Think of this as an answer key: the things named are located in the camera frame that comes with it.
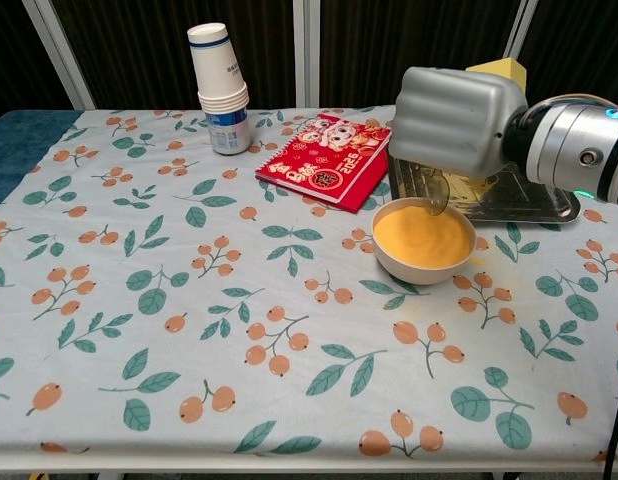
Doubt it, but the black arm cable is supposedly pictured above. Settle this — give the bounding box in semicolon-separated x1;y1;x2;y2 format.
601;367;618;480

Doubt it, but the dark ribbed partition panel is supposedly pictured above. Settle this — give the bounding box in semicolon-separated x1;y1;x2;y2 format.
51;0;296;110
518;0;618;109
318;0;521;109
0;0;76;125

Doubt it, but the yellow cube block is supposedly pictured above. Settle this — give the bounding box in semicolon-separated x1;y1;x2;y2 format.
466;57;528;100

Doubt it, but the metal spoon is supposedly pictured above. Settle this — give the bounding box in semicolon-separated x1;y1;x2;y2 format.
411;163;458;219

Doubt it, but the beige bowl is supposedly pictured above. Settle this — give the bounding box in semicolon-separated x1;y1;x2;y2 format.
371;197;478;286

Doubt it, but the red spiral calendar notebook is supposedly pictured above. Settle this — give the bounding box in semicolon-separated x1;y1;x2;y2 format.
254;113;394;215

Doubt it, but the stainless steel tray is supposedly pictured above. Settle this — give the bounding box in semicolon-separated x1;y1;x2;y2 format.
386;142;582;225

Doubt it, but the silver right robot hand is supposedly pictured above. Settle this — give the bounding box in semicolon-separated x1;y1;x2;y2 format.
388;66;530;179

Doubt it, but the plastic bottle with blue label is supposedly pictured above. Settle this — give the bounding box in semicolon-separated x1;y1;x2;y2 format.
206;107;253;156

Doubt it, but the white partition frame post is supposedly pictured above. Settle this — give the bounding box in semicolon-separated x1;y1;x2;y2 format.
21;0;97;110
503;0;539;65
292;0;321;109

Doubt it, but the floral leaf print tablecloth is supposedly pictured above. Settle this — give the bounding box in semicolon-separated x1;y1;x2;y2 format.
0;104;618;460

